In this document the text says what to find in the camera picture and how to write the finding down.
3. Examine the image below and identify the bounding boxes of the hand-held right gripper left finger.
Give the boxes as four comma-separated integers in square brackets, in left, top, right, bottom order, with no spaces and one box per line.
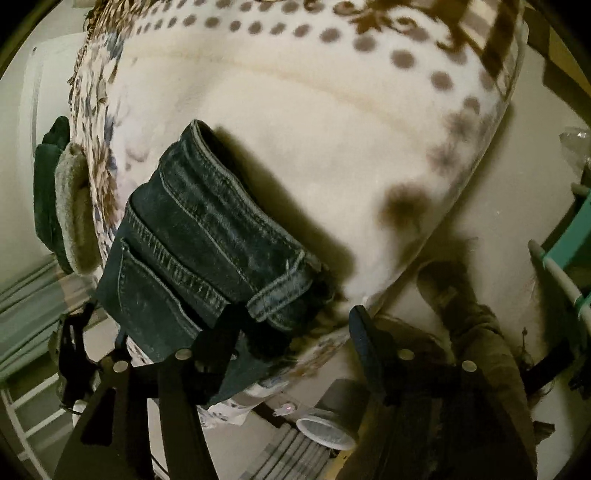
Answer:
[53,307,291,480]

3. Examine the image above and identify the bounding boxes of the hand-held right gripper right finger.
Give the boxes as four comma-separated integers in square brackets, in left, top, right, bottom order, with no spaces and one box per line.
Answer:
[339,305,539,480]

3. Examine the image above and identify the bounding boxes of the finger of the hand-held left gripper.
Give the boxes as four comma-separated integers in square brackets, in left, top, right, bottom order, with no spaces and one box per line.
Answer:
[69,302,132,370]

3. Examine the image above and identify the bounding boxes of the dark blue jeans pants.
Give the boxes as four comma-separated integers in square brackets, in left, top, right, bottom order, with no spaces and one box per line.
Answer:
[95,119,338,407]

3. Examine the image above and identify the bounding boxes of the white bucket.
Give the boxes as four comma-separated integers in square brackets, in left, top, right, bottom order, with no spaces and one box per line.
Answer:
[295,378,370,450]

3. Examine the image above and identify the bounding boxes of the dark green blanket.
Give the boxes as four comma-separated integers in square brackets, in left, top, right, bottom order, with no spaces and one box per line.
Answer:
[33,115,75,273]

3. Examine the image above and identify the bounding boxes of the bed with floral bedsheet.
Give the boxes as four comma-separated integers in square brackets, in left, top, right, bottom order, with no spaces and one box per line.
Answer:
[67,0,529,430]

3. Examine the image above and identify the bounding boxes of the teal and white chair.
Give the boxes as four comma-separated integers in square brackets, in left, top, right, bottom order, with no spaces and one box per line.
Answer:
[529,182,591,324]

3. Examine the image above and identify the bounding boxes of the white wire rack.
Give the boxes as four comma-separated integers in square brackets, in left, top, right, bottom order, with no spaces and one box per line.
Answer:
[0,388,63,480]

